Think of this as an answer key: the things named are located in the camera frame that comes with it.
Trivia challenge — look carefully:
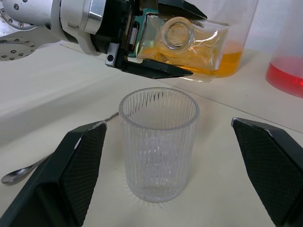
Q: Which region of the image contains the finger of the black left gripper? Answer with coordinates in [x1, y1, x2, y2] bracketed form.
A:
[121, 58, 194, 80]
[157, 0, 208, 21]

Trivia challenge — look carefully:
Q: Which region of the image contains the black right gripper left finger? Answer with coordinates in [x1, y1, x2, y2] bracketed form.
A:
[0, 122, 107, 227]

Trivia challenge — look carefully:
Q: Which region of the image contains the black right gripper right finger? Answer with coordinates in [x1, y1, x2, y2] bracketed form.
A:
[231, 117, 303, 227]

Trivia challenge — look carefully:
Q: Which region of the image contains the square glass bottle amber liquid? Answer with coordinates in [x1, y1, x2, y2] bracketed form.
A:
[136, 13, 230, 83]

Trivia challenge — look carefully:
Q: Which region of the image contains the long metal bar spoon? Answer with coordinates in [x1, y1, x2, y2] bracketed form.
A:
[0, 112, 121, 185]

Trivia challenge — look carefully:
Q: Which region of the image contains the plastic beaker with orange liquid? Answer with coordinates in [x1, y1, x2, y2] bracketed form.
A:
[202, 0, 259, 79]

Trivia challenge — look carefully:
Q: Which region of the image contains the ribbed clear drinking glass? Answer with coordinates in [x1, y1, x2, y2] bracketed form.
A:
[118, 87, 200, 203]

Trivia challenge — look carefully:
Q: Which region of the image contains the plastic beaker with red liquid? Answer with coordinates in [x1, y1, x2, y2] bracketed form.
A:
[265, 0, 303, 99]

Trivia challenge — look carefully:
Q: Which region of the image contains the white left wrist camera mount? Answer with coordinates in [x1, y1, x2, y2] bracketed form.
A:
[51, 0, 107, 57]

